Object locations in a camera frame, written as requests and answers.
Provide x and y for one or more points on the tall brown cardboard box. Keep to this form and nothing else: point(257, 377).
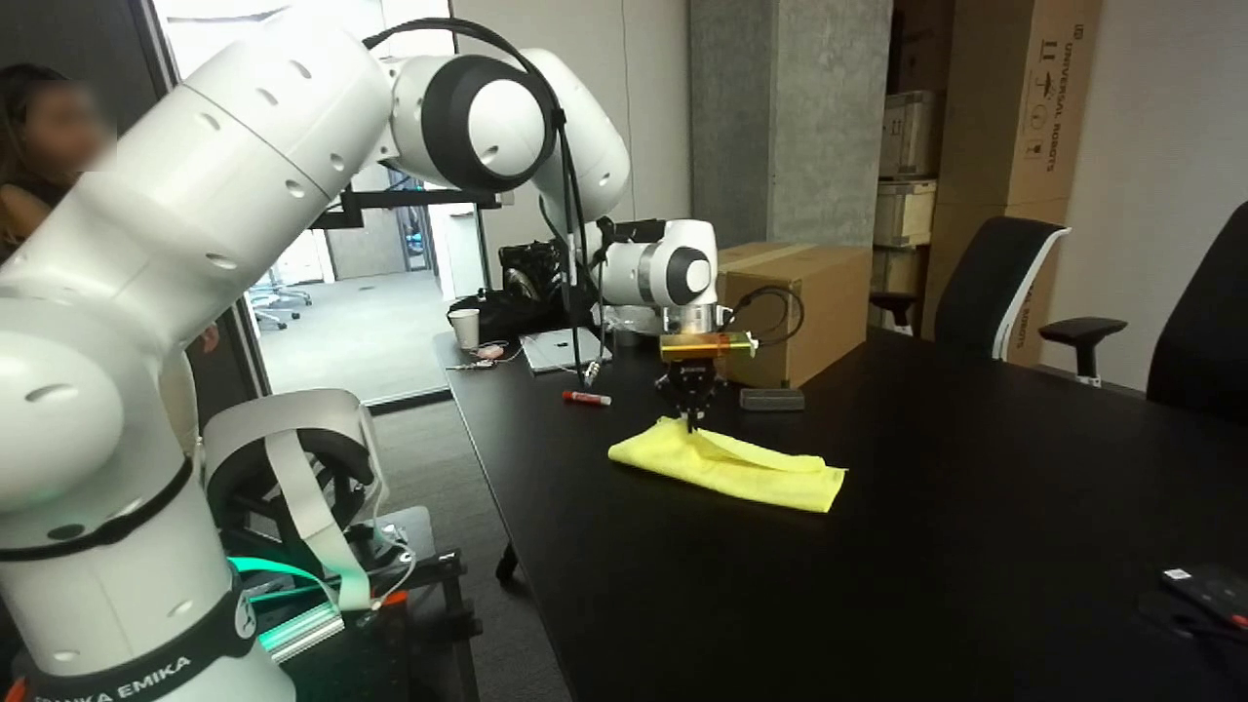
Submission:
point(1027, 117)

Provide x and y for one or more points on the red marker pen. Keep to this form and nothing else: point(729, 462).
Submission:
point(587, 398)

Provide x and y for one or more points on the black bag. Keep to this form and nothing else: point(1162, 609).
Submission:
point(533, 286)

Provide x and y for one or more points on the seated person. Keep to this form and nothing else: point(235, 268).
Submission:
point(64, 124)

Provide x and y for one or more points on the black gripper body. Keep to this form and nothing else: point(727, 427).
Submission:
point(695, 377)

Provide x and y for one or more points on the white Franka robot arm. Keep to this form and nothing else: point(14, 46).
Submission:
point(168, 258)

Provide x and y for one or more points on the teal plastic item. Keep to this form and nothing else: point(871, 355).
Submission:
point(278, 627)

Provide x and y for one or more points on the grey whiteboard eraser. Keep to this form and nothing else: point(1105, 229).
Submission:
point(772, 398)

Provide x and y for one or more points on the white paper cup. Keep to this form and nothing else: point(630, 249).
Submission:
point(465, 329)

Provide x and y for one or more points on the yellow green towel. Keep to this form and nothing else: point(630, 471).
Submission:
point(742, 471)

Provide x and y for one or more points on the large black office chair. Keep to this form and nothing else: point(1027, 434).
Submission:
point(994, 286)

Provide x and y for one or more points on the white paper sheets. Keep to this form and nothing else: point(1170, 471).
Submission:
point(561, 354)

